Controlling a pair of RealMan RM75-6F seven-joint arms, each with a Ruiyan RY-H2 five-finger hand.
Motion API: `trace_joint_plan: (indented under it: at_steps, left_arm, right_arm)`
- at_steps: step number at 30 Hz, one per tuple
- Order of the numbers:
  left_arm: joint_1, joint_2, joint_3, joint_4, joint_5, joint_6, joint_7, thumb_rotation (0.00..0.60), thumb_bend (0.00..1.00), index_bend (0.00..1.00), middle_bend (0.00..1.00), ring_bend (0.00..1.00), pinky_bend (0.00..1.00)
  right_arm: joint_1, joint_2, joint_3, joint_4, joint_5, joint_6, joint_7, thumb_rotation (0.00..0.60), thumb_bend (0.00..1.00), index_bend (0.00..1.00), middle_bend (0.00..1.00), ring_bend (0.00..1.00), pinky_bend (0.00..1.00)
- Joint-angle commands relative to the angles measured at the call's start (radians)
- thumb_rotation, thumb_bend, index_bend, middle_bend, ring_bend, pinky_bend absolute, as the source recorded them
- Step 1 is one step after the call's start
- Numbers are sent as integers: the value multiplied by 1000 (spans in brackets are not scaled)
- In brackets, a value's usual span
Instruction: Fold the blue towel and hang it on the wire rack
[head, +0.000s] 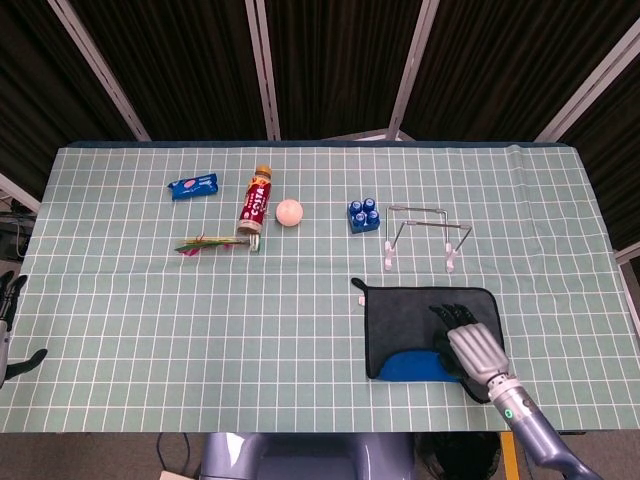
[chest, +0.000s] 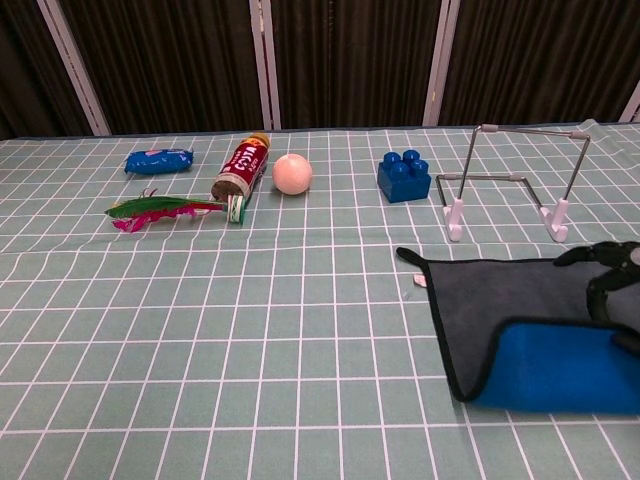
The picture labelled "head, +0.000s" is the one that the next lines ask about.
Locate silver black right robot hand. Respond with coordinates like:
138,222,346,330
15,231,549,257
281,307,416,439
428,302,512,386

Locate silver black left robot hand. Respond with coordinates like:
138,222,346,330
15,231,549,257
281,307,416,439
0,272,49,389

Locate black and blue cloth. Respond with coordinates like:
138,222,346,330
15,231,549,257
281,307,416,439
350,277,505,404

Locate green gridded cutting mat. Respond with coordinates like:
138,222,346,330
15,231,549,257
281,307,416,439
0,144,640,434

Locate pale pink ball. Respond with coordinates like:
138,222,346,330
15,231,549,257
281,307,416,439
275,198,304,228

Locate black bundle under table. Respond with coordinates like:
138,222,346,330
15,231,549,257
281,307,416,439
414,432,502,480

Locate blue toy building brick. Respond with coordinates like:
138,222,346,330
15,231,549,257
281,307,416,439
346,197,382,235

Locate dark partition panel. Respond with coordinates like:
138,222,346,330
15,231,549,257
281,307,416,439
67,0,271,142
399,0,640,144
559,74,640,251
262,0,426,141
0,0,137,201

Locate grey-blue robot torso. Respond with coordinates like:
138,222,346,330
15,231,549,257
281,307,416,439
198,431,417,480

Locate green pink feather shuttlecock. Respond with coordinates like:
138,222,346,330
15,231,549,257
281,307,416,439
174,233,264,257

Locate blue snack packet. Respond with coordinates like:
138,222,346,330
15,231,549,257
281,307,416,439
166,172,222,202

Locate white partition foot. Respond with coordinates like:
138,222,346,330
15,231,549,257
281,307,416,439
349,128,417,143

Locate red Costa drink bottle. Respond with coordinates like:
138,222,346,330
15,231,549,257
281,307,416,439
236,165,274,236

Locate black device with cables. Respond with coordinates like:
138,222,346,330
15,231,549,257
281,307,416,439
0,197,37,261

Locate metal wire rack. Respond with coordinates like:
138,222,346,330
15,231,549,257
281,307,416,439
383,204,473,274

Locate dark floor cable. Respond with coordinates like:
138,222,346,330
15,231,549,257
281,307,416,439
155,432,194,474

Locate white partition frame post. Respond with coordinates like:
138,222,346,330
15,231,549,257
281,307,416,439
387,0,441,141
47,0,151,142
243,0,282,141
533,22,640,144

